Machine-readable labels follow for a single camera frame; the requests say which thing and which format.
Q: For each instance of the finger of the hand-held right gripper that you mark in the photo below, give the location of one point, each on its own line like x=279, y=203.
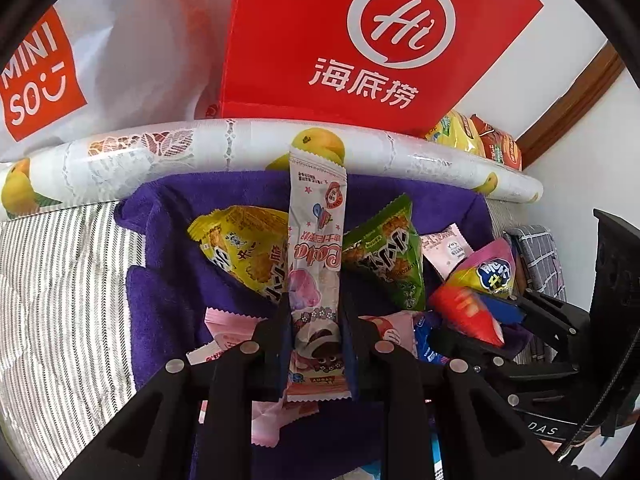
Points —
x=505, y=310
x=460, y=347

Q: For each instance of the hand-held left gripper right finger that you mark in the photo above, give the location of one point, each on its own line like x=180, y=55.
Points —
x=357, y=355

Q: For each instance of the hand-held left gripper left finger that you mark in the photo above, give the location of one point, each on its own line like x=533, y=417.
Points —
x=272, y=350

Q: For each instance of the small blue snack packet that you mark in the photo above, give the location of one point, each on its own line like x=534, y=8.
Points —
x=427, y=347

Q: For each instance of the pink yellow triangular snack packet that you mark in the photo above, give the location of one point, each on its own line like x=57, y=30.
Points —
x=475, y=280

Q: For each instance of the red panda print snack packet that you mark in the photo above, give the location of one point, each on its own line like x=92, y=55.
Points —
x=395, y=330

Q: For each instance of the small pale pink snack packet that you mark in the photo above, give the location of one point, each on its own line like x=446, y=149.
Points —
x=442, y=250

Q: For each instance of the green snack packet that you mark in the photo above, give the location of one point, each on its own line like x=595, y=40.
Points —
x=385, y=255

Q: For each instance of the long white pink stick packet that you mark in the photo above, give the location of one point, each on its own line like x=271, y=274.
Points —
x=315, y=240

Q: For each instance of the grey checked folded cloth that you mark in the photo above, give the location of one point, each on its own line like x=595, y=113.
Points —
x=537, y=255

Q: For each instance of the purple towel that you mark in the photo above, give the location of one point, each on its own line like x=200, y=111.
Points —
x=165, y=285

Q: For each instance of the orange chip bag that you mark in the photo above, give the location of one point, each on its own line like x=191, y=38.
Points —
x=500, y=145

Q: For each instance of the yellow chip bag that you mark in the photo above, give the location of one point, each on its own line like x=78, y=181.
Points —
x=455, y=132

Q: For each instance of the fruit print paper roll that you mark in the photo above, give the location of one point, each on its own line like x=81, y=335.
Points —
x=200, y=145

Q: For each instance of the white plastic shopping bag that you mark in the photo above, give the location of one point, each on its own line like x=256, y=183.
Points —
x=140, y=60

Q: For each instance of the red paper bag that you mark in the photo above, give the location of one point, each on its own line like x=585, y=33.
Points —
x=310, y=20

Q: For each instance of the wooden door frame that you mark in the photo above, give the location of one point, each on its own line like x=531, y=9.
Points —
x=570, y=105

